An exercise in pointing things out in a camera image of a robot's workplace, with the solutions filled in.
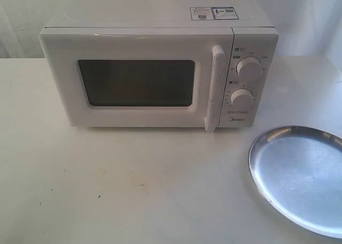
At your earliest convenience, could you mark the white microwave door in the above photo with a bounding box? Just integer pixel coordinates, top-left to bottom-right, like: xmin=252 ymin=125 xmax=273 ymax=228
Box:
xmin=39 ymin=28 xmax=235 ymax=132

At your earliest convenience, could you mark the white microwave oven body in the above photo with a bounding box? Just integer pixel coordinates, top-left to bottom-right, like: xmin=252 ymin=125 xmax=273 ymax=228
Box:
xmin=44 ymin=0 xmax=278 ymax=128

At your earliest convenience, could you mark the lower white control knob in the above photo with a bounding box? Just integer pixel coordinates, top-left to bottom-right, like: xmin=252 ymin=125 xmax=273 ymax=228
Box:
xmin=230 ymin=89 xmax=254 ymax=110

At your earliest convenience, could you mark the white control knob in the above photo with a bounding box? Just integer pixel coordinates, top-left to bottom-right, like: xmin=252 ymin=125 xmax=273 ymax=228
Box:
xmin=230 ymin=89 xmax=254 ymax=110
xmin=236 ymin=57 xmax=262 ymax=80

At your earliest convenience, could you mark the upper white control knob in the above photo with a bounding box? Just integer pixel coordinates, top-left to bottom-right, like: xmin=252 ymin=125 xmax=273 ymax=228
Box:
xmin=236 ymin=57 xmax=262 ymax=80

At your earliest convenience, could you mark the white warning label sticker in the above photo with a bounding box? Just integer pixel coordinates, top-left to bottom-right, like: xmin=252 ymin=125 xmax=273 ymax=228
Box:
xmin=190 ymin=6 xmax=215 ymax=21

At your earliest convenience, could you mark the blue energy label sticker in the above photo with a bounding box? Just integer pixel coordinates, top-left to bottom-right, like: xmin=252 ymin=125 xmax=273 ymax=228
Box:
xmin=211 ymin=6 xmax=239 ymax=20

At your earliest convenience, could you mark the round silver metal tray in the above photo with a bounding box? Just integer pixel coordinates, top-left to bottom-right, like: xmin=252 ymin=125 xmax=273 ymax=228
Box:
xmin=248 ymin=125 xmax=341 ymax=239

